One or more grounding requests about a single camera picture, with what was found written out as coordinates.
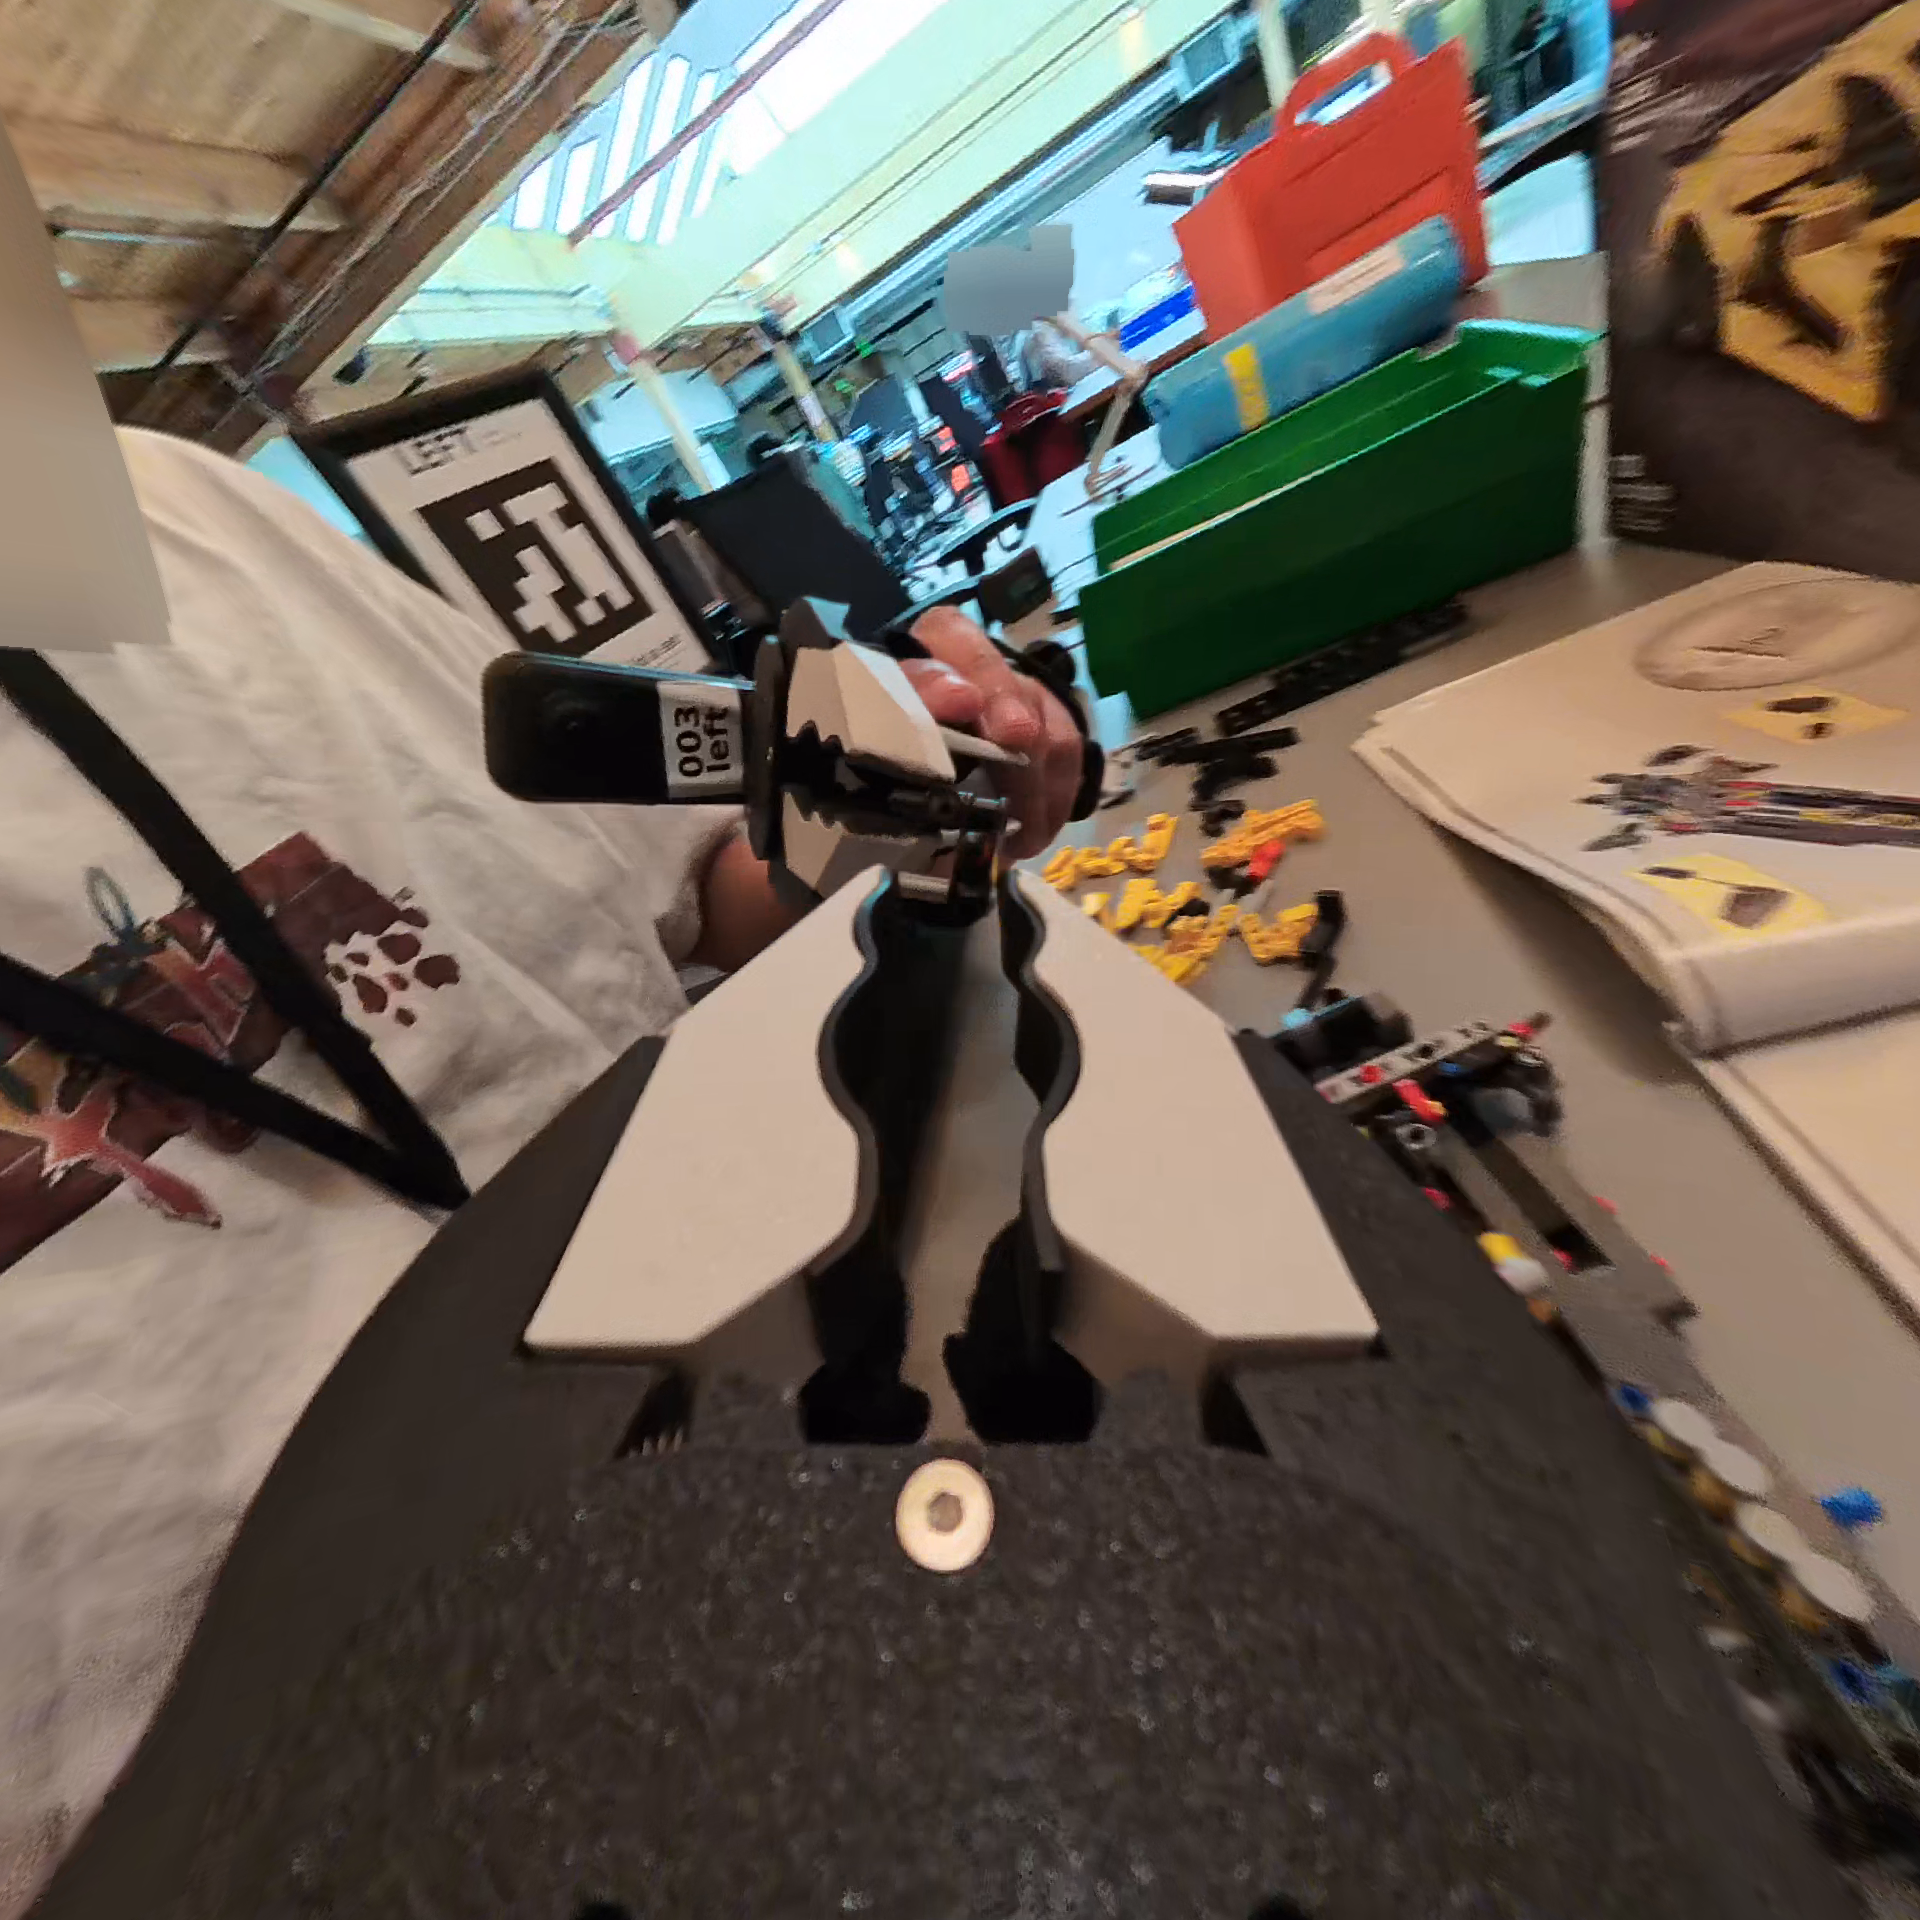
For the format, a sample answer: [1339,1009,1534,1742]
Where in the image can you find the black office chair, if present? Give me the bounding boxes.
[662,449,918,640]

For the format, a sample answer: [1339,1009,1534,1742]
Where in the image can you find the red office chair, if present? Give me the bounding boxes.
[977,392,1082,511]

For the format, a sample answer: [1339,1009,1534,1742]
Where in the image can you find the person's left hand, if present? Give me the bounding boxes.
[903,602,1096,865]

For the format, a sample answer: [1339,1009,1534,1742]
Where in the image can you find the framed marker tag sign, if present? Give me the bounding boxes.
[292,367,726,694]

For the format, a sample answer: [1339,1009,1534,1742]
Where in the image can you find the person's torso in white shirt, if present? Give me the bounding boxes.
[0,426,799,1920]

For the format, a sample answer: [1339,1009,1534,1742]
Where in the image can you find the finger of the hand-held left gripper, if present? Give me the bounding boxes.
[787,641,1034,783]
[778,791,969,905]

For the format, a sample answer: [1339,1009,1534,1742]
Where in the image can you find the pile of black lego beams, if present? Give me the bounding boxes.
[1131,597,1474,824]

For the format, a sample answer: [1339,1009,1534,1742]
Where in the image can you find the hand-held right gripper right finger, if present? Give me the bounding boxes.
[1009,865,1384,1430]

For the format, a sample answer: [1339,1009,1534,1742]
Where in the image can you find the green plastic bin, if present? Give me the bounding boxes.
[1078,352,1594,722]
[1092,319,1596,518]

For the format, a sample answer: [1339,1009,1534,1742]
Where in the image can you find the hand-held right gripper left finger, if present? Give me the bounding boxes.
[522,864,890,1430]

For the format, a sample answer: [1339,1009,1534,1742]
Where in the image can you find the grey metal bracket stand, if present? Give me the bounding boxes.
[1049,306,1169,495]

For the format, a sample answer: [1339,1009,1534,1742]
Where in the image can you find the small black lego subassembly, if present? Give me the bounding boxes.
[902,786,1010,920]

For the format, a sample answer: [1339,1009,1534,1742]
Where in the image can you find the orange carrier box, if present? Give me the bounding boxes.
[1176,29,1490,344]

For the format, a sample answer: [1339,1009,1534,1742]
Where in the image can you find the lego box with yellow car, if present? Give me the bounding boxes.
[1599,0,1920,548]

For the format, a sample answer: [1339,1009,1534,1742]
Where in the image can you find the blue wrapped package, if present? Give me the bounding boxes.
[1143,214,1470,471]

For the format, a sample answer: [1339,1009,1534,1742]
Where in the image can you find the long lego chassis assembly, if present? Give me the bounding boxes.
[1275,997,1920,1862]

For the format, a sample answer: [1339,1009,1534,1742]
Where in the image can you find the pile of yellow lego pieces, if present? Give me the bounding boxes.
[1041,796,1346,991]

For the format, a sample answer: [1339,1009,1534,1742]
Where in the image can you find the black shoulder strap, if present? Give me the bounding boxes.
[0,644,471,1214]

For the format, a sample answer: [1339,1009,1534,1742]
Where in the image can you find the thick open lego instruction booklet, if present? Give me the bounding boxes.
[1359,561,1920,1052]

